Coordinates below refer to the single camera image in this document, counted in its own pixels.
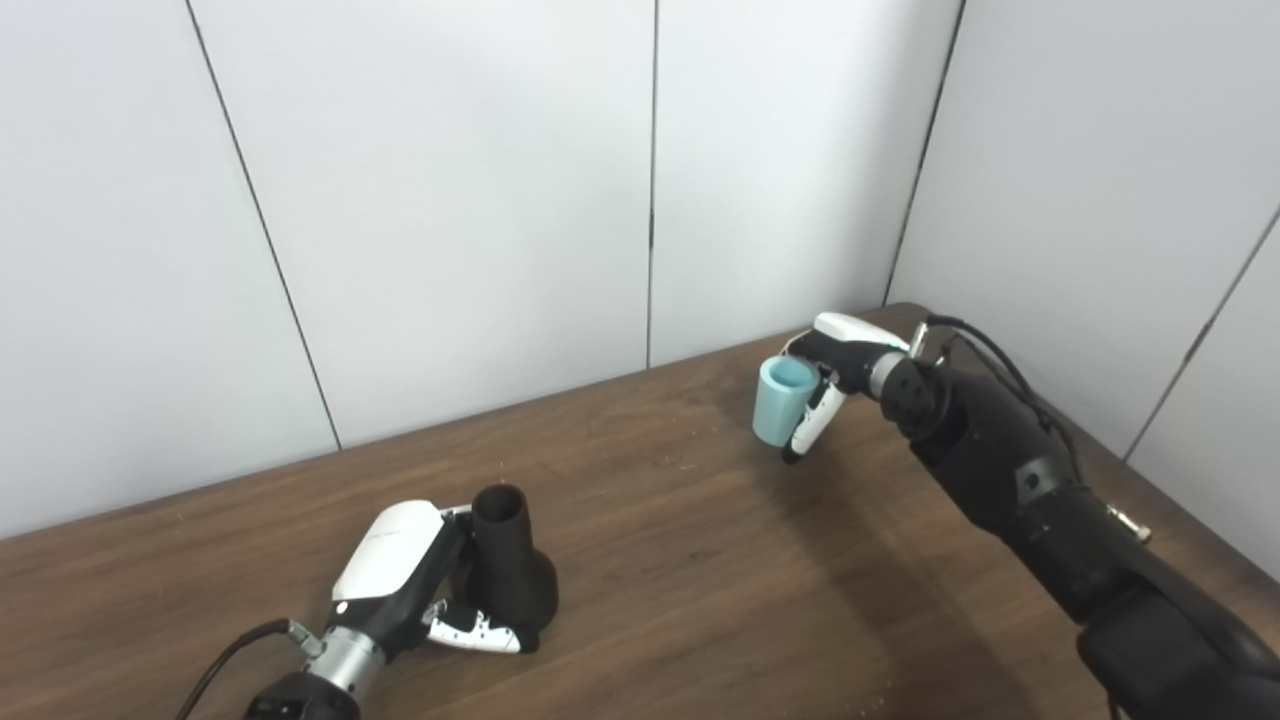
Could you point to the black and white right hand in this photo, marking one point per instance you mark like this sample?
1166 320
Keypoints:
850 350

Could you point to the black and white left hand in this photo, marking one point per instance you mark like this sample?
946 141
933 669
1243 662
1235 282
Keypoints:
390 550

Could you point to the light blue cylinder cup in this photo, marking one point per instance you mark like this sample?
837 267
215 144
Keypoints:
775 410

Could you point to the black funnel-shaped nozzle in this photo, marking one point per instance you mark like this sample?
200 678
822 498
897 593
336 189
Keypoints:
515 580

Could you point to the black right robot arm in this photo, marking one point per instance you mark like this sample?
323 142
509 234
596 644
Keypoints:
1000 450

